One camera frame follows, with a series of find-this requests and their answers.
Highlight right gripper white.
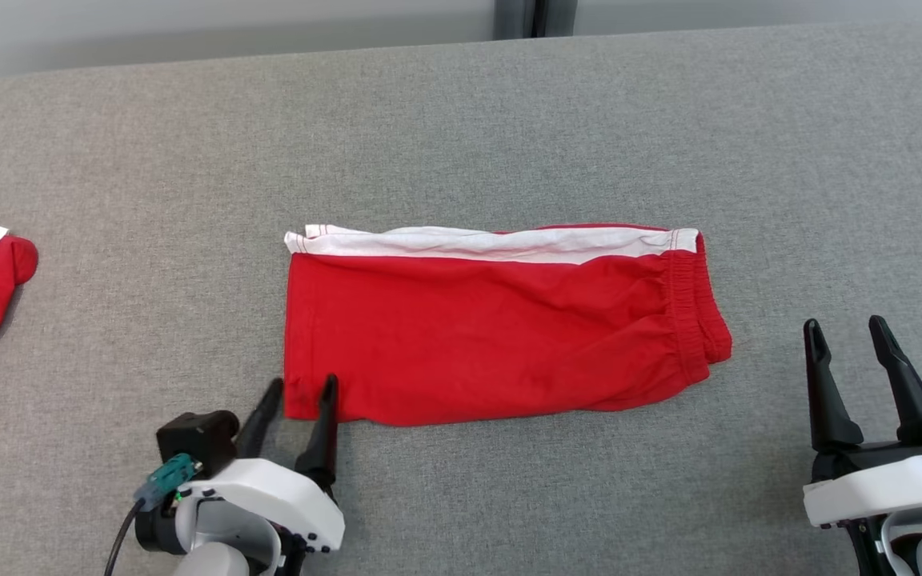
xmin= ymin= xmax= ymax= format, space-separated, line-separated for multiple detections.
xmin=803 ymin=315 xmax=922 ymax=576

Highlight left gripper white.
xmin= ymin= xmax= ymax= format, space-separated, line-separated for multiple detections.
xmin=179 ymin=374 xmax=347 ymax=576

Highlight red shorts with white stripe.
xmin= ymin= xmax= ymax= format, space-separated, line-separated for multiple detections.
xmin=283 ymin=222 xmax=733 ymax=427

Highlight left cable with teal plug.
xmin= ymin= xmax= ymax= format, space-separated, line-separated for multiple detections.
xmin=105 ymin=454 xmax=204 ymax=576

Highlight grey partition post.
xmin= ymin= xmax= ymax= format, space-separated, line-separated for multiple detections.
xmin=493 ymin=0 xmax=579 ymax=40

